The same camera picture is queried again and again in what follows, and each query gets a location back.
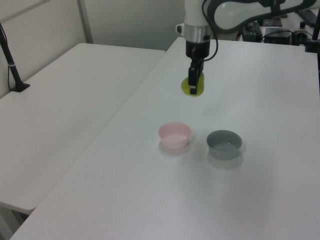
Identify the pink plastic bowl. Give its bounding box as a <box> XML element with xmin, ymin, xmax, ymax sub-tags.
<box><xmin>158</xmin><ymin>121</ymin><xmax>192</xmax><ymax>150</ymax></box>

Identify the white side table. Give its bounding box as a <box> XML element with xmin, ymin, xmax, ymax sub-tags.
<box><xmin>0</xmin><ymin>42</ymin><xmax>167</xmax><ymax>211</ymax></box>

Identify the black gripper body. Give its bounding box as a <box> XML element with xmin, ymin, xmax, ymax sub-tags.
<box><xmin>185</xmin><ymin>39</ymin><xmax>211</xmax><ymax>63</ymax></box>

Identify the black clamp stand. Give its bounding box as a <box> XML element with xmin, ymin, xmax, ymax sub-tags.
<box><xmin>303</xmin><ymin>21</ymin><xmax>320</xmax><ymax>53</ymax></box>

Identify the dark device with wires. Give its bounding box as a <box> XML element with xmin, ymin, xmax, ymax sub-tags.
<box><xmin>240</xmin><ymin>22</ymin><xmax>262</xmax><ymax>42</ymax></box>

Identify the green pear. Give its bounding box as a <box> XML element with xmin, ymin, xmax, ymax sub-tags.
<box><xmin>180</xmin><ymin>72</ymin><xmax>207</xmax><ymax>97</ymax></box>

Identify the black electronics box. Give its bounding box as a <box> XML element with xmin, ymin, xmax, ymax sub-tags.
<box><xmin>261</xmin><ymin>26</ymin><xmax>294</xmax><ymax>45</ymax></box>

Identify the black camera stand pole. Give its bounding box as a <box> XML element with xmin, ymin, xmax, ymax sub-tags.
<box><xmin>0</xmin><ymin>21</ymin><xmax>31</xmax><ymax>93</ymax></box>

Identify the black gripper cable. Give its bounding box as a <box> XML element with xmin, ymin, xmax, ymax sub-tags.
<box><xmin>201</xmin><ymin>0</ymin><xmax>219</xmax><ymax>62</ymax></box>

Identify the grey plastic bowl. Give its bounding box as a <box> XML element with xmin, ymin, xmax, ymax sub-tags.
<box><xmin>206</xmin><ymin>129</ymin><xmax>243</xmax><ymax>161</ymax></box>

